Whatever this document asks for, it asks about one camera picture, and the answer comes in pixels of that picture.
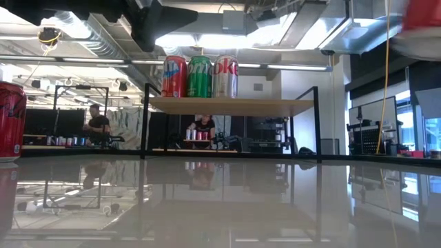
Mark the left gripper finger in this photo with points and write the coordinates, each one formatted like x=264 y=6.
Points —
x=155 y=20

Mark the red Fanta can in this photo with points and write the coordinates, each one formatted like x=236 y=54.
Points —
x=174 y=77

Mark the green Sprite can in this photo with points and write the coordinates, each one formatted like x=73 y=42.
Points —
x=200 y=79

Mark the silver Diet Coke can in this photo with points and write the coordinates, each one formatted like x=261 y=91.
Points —
x=225 y=81

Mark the red Coca-Cola can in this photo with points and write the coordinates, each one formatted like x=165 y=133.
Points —
x=12 y=120
x=422 y=13

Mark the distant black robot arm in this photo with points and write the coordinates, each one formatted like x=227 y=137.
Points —
x=115 y=138
x=225 y=139

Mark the wooden shelf with black legs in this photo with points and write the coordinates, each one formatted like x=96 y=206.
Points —
x=234 y=106

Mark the distant beverage can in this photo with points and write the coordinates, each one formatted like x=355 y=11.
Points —
x=193 y=134
x=69 y=141
x=61 y=141
x=49 y=140
x=188 y=134
x=82 y=141
x=75 y=141
x=199 y=135
x=205 y=135

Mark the distant wooden shelf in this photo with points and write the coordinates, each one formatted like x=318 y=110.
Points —
x=196 y=140

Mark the long ceiling light bar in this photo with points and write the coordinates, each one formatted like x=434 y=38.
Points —
x=286 y=67
x=86 y=60

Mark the grey ceiling junction box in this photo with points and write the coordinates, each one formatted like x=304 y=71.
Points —
x=234 y=22

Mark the black monitor screen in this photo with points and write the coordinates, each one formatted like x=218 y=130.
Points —
x=51 y=122

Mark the person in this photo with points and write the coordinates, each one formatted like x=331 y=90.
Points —
x=98 y=125
x=205 y=125

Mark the grey bin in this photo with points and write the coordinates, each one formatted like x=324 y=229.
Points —
x=330 y=147

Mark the grey panel screen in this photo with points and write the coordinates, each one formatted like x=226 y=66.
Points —
x=373 y=112

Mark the black pegboard rack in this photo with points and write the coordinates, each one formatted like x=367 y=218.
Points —
x=367 y=141

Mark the small red box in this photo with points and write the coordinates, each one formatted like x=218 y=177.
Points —
x=417 y=154

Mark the black ceiling-hung camera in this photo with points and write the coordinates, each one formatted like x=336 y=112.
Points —
x=48 y=34

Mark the silver round ventilation duct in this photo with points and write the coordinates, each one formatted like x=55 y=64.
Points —
x=103 y=34

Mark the distant black rig frame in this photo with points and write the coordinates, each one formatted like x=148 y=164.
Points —
x=81 y=87

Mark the grey wall plate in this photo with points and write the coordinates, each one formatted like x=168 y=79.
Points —
x=258 y=87

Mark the rectangular metal ceiling duct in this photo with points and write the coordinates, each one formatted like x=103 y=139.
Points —
x=358 y=34

